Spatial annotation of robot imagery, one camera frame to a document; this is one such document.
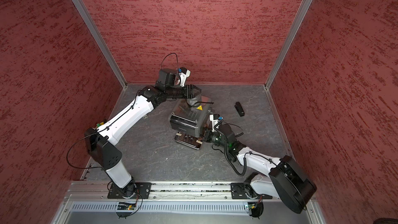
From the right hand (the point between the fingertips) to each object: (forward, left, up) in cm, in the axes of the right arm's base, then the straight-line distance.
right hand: (196, 133), depth 80 cm
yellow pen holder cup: (+7, +55, -1) cm, 55 cm away
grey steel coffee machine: (+1, +2, +13) cm, 14 cm away
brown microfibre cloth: (-4, -6, +6) cm, 9 cm away
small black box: (+24, -29, -13) cm, 40 cm away
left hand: (+14, -1, +16) cm, 21 cm away
